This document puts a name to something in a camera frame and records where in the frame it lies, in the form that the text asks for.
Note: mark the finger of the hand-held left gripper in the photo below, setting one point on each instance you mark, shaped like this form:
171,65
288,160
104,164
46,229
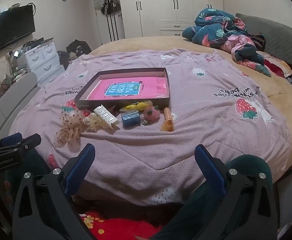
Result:
32,140
11,138

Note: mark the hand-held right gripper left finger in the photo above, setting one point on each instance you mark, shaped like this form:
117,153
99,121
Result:
79,170

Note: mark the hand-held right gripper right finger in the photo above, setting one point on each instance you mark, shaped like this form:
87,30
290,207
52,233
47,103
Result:
211,170

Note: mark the beige polka dot bow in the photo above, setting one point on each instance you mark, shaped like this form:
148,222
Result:
69,130

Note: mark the white hair claw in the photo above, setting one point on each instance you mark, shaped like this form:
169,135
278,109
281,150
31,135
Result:
106,116

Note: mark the blue hair clip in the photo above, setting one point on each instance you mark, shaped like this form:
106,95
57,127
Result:
130,119

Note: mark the dark shallow cardboard box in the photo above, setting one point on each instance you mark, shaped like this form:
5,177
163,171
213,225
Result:
126,103

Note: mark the pink fuzzy strawberry hair clip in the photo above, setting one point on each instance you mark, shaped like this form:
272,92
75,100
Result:
151,115

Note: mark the yellow hoops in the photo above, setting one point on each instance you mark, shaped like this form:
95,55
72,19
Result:
133,106

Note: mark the person's right leg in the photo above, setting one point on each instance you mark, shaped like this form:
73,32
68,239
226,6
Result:
246,162

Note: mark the red floral cloth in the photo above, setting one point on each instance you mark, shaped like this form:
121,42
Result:
121,227

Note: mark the white drawer chest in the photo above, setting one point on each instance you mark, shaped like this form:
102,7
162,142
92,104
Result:
46,60

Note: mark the lit phone screen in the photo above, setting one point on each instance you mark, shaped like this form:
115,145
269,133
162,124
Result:
15,53

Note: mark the pile of dark clothes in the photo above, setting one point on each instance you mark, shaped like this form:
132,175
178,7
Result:
63,58

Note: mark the black set-top box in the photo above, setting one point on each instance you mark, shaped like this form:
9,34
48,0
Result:
44,40

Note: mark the dark bag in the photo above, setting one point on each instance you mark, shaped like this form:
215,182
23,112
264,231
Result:
78,47

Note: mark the pink book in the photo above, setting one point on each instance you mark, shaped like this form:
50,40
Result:
148,87

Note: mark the red patterned pillow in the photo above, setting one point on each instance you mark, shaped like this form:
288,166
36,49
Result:
276,67

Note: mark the bed with tan sheet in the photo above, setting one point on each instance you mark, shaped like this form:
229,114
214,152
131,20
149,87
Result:
148,43

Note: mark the teal floral quilt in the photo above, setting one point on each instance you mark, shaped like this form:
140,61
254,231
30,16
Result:
211,22

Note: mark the grey padded headboard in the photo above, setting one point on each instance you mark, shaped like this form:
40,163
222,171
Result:
281,37

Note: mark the white hanging bag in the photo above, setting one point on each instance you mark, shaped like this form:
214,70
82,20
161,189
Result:
98,3

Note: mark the black hanging bag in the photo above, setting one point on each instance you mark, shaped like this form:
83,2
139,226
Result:
107,5

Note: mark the grey hanging bag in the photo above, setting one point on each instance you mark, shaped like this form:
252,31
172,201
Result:
116,3

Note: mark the white wardrobe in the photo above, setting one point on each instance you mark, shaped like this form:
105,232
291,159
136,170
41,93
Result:
176,5

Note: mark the black wall television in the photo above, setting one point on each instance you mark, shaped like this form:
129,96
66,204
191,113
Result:
11,27

